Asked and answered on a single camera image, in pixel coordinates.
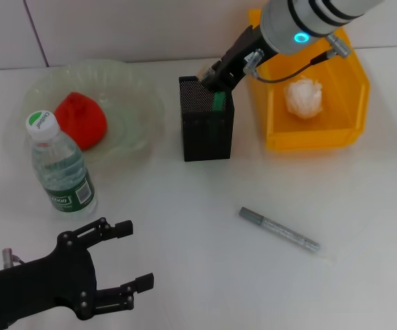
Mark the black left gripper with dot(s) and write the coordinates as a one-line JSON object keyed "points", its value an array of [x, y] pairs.
{"points": [[37, 288]]}

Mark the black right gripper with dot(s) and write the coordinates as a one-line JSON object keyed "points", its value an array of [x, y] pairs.
{"points": [[246, 48]]}

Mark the green pen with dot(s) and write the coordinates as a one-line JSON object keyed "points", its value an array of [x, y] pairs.
{"points": [[218, 101]]}

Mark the white paper ball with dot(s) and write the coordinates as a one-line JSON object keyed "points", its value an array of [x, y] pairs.
{"points": [[303, 98]]}

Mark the clear green-label water bottle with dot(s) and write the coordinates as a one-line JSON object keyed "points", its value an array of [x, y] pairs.
{"points": [[61, 172]]}

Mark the orange fruit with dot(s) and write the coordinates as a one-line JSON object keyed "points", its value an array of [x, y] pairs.
{"points": [[85, 120]]}

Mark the grey marker pen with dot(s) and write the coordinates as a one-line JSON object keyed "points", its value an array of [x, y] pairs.
{"points": [[281, 230]]}

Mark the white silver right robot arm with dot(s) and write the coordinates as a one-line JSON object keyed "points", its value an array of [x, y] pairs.
{"points": [[308, 17]]}

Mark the black mesh pen holder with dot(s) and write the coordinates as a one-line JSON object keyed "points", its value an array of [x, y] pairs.
{"points": [[207, 137]]}

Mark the green glass fruit plate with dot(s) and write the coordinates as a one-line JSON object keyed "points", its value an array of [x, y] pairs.
{"points": [[130, 103]]}

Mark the yellow plastic bin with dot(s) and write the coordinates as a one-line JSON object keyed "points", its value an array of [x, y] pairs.
{"points": [[322, 137]]}

